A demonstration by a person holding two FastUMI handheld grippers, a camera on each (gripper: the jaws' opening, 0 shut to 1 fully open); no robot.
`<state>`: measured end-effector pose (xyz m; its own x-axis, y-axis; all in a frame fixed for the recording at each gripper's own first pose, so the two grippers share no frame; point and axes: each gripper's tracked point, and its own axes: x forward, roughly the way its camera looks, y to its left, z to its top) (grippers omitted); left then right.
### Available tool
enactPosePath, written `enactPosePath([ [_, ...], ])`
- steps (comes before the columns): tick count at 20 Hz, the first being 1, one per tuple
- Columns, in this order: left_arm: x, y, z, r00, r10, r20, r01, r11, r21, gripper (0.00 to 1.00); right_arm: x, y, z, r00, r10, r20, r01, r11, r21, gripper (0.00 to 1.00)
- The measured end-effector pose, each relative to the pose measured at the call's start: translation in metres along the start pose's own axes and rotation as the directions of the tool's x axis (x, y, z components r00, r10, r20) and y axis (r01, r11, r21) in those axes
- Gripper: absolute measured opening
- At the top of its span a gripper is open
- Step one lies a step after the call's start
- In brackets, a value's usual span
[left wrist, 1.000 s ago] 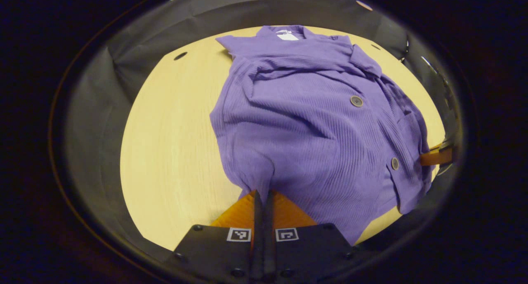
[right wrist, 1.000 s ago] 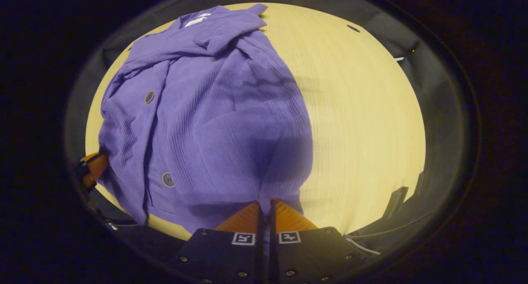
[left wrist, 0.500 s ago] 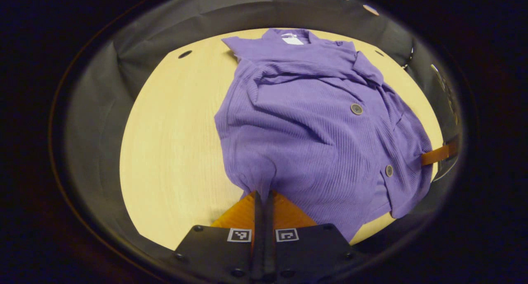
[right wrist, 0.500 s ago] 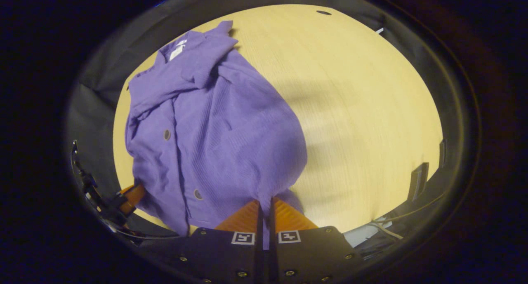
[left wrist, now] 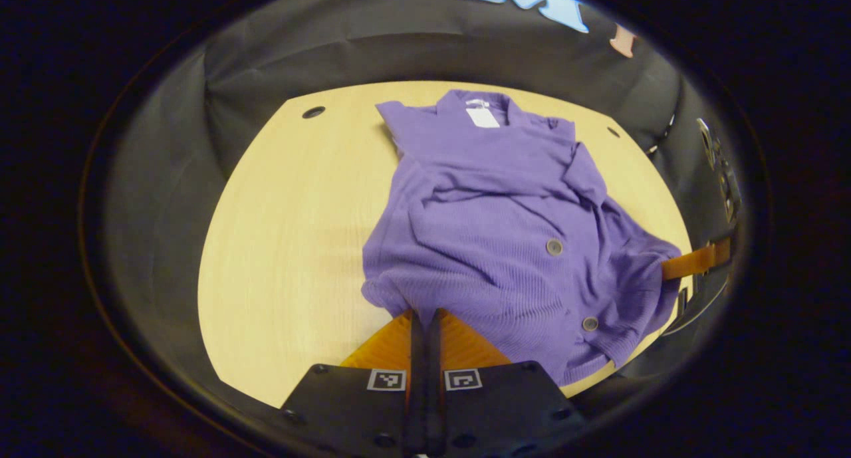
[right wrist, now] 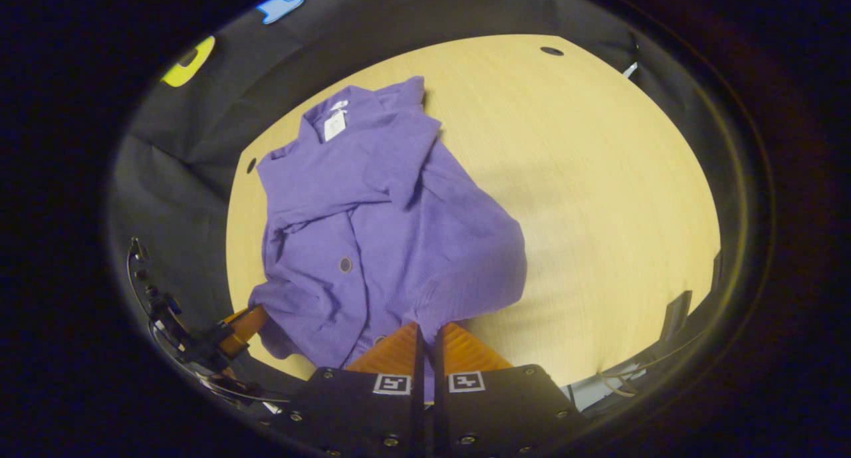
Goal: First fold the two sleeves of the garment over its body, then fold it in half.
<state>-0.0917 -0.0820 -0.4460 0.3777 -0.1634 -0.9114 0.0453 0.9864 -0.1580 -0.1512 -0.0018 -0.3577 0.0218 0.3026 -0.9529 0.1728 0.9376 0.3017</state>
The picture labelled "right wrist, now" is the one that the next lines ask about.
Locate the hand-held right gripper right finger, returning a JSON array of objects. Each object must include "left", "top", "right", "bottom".
[{"left": 433, "top": 322, "right": 589, "bottom": 458}]

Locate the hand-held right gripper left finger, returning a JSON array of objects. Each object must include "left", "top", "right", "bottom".
[{"left": 279, "top": 322, "right": 426, "bottom": 458}]

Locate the purple button shirt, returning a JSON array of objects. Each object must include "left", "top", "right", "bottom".
[{"left": 248, "top": 76, "right": 528, "bottom": 402}]

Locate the black backdrop cloth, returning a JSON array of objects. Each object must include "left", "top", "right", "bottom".
[{"left": 106, "top": 0, "right": 649, "bottom": 372}]

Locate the dark block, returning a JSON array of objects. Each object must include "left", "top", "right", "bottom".
[{"left": 660, "top": 290, "right": 693, "bottom": 344}]

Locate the beige cable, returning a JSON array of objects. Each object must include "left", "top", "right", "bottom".
[{"left": 596, "top": 342, "right": 692, "bottom": 399}]

